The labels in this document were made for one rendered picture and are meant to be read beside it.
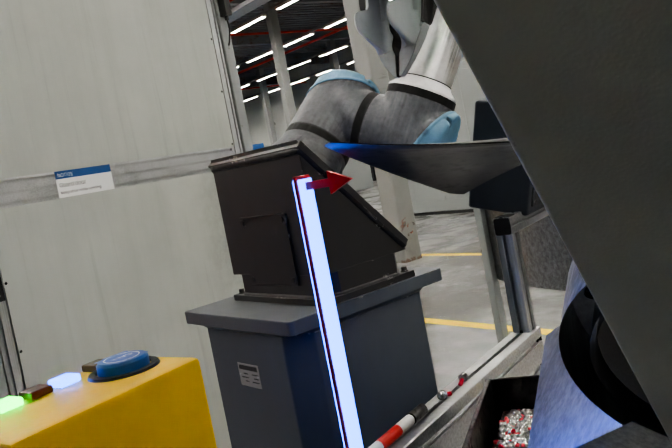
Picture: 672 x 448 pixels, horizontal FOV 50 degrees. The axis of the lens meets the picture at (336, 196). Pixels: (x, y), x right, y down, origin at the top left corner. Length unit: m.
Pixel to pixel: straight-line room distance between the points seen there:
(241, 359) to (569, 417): 0.64
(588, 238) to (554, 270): 2.52
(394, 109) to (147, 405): 0.72
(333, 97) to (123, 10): 1.50
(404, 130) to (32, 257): 1.36
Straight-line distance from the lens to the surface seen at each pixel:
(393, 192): 7.39
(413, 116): 1.13
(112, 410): 0.53
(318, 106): 1.18
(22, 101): 2.28
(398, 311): 1.11
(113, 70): 2.50
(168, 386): 0.56
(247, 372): 1.13
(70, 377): 0.60
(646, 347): 0.41
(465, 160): 0.69
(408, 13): 0.71
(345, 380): 0.78
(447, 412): 0.97
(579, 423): 0.58
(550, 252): 2.85
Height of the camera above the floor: 1.20
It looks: 3 degrees down
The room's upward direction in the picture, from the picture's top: 11 degrees counter-clockwise
